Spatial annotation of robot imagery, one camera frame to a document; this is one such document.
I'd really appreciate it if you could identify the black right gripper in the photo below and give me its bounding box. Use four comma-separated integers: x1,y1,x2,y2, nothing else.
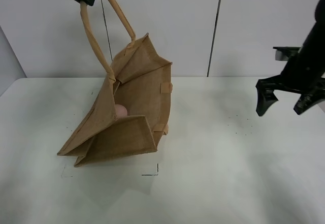
255,46,324,116

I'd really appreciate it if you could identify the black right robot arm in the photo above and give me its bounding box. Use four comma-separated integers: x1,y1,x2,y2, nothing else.
255,0,324,117

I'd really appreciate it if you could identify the pink peach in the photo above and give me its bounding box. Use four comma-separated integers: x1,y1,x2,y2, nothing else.
115,104,128,118

